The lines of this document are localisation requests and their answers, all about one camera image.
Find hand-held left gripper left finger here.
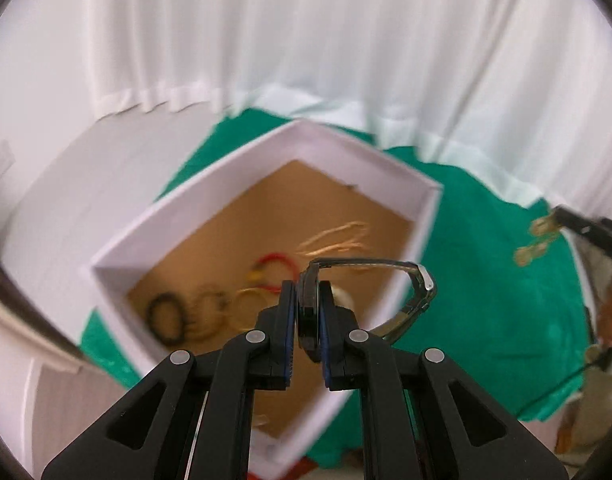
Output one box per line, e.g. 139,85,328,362
41,281,295,480

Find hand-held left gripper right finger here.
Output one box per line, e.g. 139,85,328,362
319,282,570,480

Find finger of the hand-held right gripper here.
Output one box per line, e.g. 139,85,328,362
572,226,612,274
552,205,607,234

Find dark wristwatch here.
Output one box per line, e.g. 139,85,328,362
297,257,437,364

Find gold disc earrings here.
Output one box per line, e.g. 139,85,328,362
514,213,562,267

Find gold bangle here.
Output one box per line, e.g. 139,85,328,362
230,287,282,331

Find red bead bracelet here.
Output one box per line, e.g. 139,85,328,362
245,252,300,294

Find wooden bead bracelet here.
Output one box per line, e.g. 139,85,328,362
183,283,232,342

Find gold chain necklace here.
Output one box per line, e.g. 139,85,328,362
295,219,372,274

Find black bead bracelet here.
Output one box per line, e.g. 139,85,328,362
146,292,190,346

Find white cardboard box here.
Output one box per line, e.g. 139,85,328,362
89,119,445,479

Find green cloth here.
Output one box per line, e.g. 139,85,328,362
78,107,595,469

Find white curtain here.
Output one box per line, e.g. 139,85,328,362
0,0,612,213

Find thin black cable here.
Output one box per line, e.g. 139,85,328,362
515,344,612,422

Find dark frame strip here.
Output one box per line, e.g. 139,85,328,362
0,237,90,376

